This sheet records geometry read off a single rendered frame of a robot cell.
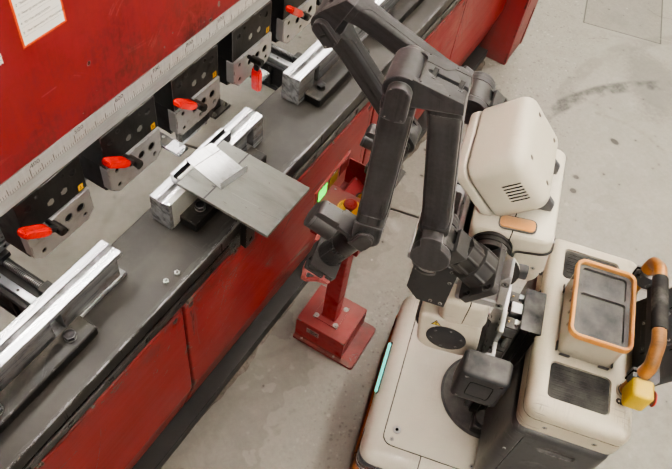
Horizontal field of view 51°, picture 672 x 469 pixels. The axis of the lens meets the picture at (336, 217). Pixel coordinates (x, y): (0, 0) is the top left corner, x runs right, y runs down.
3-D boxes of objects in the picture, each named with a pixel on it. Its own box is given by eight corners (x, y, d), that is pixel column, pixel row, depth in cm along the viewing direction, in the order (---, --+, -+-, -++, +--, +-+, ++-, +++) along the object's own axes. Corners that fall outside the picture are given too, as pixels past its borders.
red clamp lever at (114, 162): (113, 162, 127) (145, 160, 136) (96, 152, 128) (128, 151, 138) (110, 170, 128) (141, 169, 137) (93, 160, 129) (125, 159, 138)
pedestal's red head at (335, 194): (356, 257, 201) (365, 220, 187) (309, 232, 204) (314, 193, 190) (388, 212, 212) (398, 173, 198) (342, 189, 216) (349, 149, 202)
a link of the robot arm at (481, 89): (504, 118, 159) (509, 102, 162) (477, 88, 155) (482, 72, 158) (473, 132, 165) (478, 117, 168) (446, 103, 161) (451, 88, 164)
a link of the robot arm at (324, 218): (376, 244, 134) (387, 211, 140) (328, 211, 131) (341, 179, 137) (342, 266, 143) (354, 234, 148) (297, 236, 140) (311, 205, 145)
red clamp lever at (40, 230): (28, 233, 116) (69, 227, 125) (10, 221, 117) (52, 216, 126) (25, 243, 116) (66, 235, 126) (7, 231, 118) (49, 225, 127)
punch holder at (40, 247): (37, 264, 129) (14, 209, 116) (4, 242, 131) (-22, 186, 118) (95, 213, 138) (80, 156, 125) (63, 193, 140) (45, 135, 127)
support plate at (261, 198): (267, 238, 161) (267, 235, 160) (177, 185, 168) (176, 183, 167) (309, 190, 171) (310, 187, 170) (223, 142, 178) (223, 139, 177)
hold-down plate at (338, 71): (318, 108, 206) (319, 100, 203) (303, 100, 207) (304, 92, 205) (369, 56, 223) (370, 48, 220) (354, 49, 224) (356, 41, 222)
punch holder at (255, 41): (233, 90, 163) (233, 33, 150) (204, 75, 165) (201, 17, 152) (270, 57, 172) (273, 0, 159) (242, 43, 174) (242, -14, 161)
